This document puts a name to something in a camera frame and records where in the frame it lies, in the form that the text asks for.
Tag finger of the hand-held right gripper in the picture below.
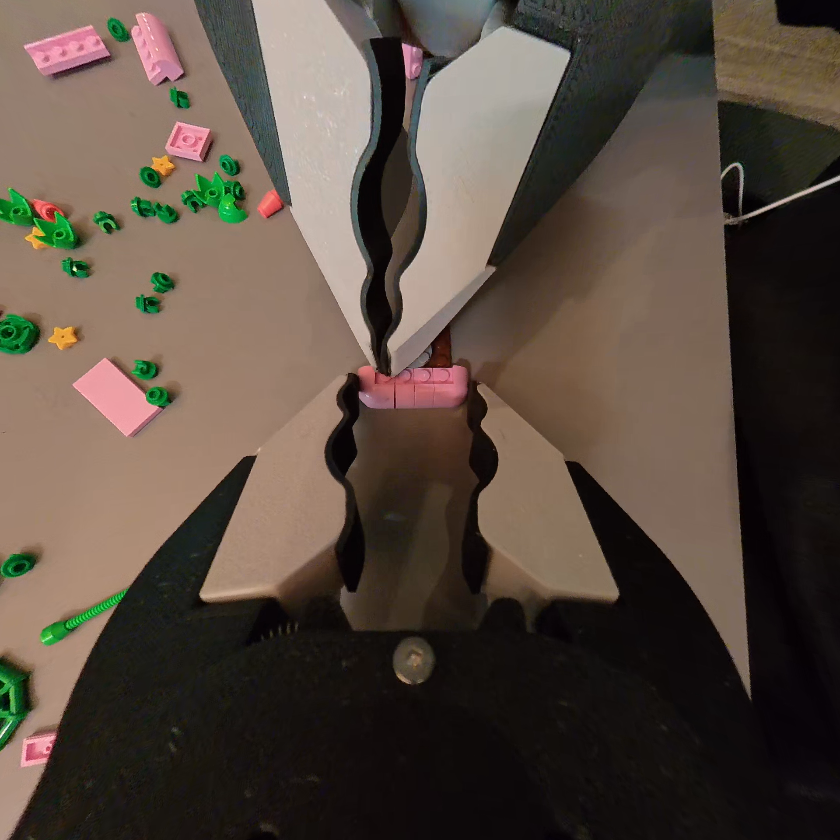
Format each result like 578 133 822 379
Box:
384 26 573 376
251 0 406 376

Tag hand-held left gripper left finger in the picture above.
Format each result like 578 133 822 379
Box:
199 373 365 611

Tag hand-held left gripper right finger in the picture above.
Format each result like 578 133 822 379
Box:
461 382 620 608

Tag brown square plate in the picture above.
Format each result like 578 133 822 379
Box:
420 325 455 368

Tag pink studded plate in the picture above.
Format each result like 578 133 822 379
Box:
24 25 111 76

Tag pink square single-stud plate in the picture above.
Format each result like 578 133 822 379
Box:
165 121 213 163

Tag scattered small green clips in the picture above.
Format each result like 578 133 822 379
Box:
62 87 201 408

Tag large pink smooth tile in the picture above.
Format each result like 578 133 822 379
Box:
72 357 165 437

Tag green stick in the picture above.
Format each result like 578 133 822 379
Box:
41 588 129 646

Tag green web piece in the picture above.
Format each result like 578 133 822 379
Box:
0 659 32 749

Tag green round flower plate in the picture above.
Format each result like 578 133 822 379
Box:
0 315 40 355

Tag white cable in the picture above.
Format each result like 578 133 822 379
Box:
721 163 840 225

